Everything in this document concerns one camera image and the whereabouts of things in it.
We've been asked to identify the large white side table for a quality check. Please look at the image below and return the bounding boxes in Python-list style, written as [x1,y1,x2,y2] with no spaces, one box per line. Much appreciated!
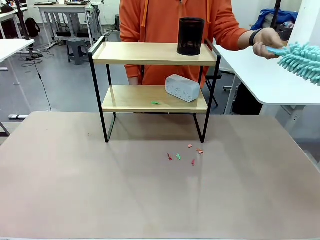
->
[214,44,320,116]

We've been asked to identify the black wristband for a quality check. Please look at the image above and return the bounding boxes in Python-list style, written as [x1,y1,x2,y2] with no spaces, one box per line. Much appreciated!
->
[249,28,263,46]

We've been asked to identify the white background desk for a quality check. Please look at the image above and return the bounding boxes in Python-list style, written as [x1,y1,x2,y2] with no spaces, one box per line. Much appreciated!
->
[38,2,101,48]

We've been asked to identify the person's left hand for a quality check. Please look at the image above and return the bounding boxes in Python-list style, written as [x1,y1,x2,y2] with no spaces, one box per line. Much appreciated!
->
[252,27,286,60]

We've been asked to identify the black backpack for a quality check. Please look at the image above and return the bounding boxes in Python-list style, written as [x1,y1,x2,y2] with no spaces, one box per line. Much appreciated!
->
[24,17,41,38]

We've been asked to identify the black floor cable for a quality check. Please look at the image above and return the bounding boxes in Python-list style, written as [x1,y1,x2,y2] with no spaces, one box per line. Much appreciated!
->
[21,44,53,112]

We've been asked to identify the two-tier wood and black shelf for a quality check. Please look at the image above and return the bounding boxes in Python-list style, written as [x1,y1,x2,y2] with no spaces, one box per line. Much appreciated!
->
[87,36,222,144]

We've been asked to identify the white table with slim leg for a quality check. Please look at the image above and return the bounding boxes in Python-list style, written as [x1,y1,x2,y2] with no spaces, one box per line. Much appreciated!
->
[0,38,35,87]

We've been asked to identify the person's left forearm orange sleeve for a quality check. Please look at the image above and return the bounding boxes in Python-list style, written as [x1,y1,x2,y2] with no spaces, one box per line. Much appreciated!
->
[223,24,253,51]

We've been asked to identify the black mesh pen cup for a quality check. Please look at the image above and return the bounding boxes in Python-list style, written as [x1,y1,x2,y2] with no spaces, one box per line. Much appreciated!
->
[176,17,206,57]

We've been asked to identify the person in orange hoodie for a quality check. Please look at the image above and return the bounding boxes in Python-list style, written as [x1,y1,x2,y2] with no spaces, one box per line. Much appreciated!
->
[119,0,251,89]

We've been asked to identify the grey plastic stool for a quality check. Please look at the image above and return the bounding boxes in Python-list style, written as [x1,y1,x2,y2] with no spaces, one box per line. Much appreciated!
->
[65,38,90,66]

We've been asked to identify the black bag under table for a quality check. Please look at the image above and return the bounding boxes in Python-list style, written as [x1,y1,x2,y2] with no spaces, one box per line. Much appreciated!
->
[231,83,264,116]

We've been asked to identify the teal chenille duster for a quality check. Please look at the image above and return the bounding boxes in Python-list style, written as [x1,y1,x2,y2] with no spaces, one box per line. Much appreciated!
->
[265,41,320,87]

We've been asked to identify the grey plastic crate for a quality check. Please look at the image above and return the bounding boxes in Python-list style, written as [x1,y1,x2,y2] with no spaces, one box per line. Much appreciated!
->
[279,22,295,41]

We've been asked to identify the black stand pole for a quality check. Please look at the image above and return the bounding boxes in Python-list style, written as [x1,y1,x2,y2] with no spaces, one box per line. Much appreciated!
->
[16,0,31,41]
[272,0,282,32]

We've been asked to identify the blue cloth pile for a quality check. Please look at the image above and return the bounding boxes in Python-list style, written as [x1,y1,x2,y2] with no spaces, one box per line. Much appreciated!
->
[250,8,299,32]

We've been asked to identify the black folding chair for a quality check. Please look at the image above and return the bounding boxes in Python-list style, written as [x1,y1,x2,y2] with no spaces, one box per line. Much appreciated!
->
[204,68,224,107]

